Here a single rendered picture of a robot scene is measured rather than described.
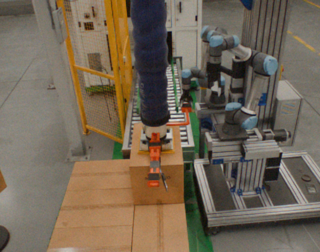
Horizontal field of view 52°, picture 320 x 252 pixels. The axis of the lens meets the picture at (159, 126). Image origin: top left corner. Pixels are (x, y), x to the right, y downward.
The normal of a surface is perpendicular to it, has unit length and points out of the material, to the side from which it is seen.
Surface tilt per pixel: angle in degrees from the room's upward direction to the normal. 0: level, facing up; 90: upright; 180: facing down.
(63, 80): 90
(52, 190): 0
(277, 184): 0
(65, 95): 90
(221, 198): 0
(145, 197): 90
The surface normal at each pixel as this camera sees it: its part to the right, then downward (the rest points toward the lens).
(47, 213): -0.05, -0.84
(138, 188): 0.00, 0.54
